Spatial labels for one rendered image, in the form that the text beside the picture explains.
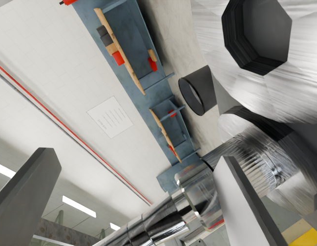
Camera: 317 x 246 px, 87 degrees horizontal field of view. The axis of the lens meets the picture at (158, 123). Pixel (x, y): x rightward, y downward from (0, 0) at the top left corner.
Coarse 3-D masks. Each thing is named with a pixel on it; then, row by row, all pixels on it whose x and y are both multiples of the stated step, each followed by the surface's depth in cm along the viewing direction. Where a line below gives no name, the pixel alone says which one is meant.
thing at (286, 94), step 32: (192, 0) 9; (224, 0) 7; (256, 0) 7; (288, 0) 5; (224, 32) 9; (256, 32) 8; (288, 32) 7; (224, 64) 10; (256, 64) 9; (288, 64) 6; (224, 96) 15; (256, 96) 9; (288, 96) 7; (224, 128) 15; (256, 128) 11; (288, 128) 10; (288, 160) 10; (288, 192) 11
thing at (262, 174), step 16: (224, 144) 13; (240, 144) 12; (208, 160) 13; (240, 160) 12; (256, 160) 11; (192, 176) 12; (208, 176) 12; (256, 176) 11; (272, 176) 11; (208, 192) 11; (256, 192) 11
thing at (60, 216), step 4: (60, 212) 596; (60, 216) 584; (56, 220) 583; (60, 220) 573; (60, 224) 562; (104, 232) 760; (100, 236) 753; (104, 236) 744; (32, 240) 530; (36, 240) 541; (40, 240) 549; (32, 244) 525; (36, 244) 536; (40, 244) 539; (44, 244) 540; (48, 244) 572; (52, 244) 585; (56, 244) 599
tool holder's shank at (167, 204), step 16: (176, 192) 13; (160, 208) 12; (176, 208) 12; (128, 224) 13; (144, 224) 12; (160, 224) 12; (176, 224) 12; (112, 240) 12; (128, 240) 12; (144, 240) 12; (160, 240) 12
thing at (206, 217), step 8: (176, 176) 13; (184, 176) 12; (184, 184) 12; (192, 184) 12; (184, 192) 12; (192, 192) 11; (192, 200) 11; (200, 200) 11; (192, 208) 11; (200, 208) 11; (208, 208) 11; (200, 216) 11; (208, 216) 11; (208, 224) 11; (216, 224) 11
